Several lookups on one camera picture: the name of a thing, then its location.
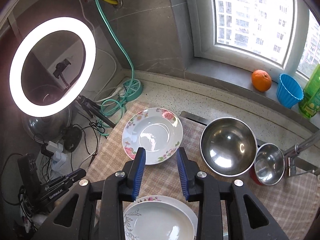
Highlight white plate pink flowers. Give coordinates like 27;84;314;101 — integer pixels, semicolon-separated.
133;195;199;240

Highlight floral plate red flowers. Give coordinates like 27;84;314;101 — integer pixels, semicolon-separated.
122;107;183;165

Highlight large steel mixing bowl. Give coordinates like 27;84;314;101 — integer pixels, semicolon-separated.
200;117;257;177

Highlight red steel bowl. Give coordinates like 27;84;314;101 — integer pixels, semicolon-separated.
249;143;285;186

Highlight chrome kitchen faucet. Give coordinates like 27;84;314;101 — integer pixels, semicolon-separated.
284;131;319;178

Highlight white power adapter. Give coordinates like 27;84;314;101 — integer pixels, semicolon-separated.
41;141;67;172

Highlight black tripod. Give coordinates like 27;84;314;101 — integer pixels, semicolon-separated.
76;95;116;128

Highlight teal round power strip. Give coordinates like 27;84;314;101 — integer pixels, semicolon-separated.
119;79;143;102

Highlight pink plaid table cloth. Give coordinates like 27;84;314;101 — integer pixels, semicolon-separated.
82;101;320;240

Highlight orange fruit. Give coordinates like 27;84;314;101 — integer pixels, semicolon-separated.
251;70;272;92

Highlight blue fluted plastic cup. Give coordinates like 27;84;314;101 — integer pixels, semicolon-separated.
276;73;304;109

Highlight green dish soap bottle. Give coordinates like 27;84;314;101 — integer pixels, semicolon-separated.
298;64;320;119

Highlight black cable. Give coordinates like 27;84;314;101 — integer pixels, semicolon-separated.
0;119;108;205

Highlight white cable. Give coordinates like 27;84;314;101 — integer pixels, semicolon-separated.
63;0;126;106

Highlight teal hose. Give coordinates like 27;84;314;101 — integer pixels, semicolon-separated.
89;0;136;137

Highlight white ring light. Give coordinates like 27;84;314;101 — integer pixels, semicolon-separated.
9;17;96;117

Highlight window frame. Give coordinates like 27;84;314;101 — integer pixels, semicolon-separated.
187;0;319;84

